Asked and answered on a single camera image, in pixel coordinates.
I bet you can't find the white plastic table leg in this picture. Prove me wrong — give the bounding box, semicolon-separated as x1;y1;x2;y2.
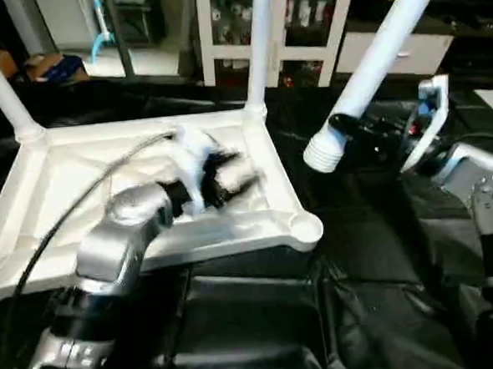
235;0;282;120
293;0;460;176
0;20;48;145

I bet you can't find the white plastic table top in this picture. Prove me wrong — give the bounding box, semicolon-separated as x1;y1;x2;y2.
0;104;329;311

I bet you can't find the white drawer unit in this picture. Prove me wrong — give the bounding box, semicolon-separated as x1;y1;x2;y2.
333;25;458;82

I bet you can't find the white glass door cabinet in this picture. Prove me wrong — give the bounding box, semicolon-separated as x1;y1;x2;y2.
195;0;363;94

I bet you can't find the black work mat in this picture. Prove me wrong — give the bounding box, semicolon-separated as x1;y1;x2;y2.
0;48;493;369

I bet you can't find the grey vertical metal pole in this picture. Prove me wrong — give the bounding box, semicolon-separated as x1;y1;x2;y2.
104;0;137;82

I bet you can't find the light blue plastic object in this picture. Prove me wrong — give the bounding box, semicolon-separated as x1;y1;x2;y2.
84;0;119;64

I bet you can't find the brown cardboard box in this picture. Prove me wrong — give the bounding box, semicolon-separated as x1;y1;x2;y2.
23;52;92;87

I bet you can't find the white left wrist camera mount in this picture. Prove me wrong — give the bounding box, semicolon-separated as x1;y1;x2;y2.
170;124;226;216

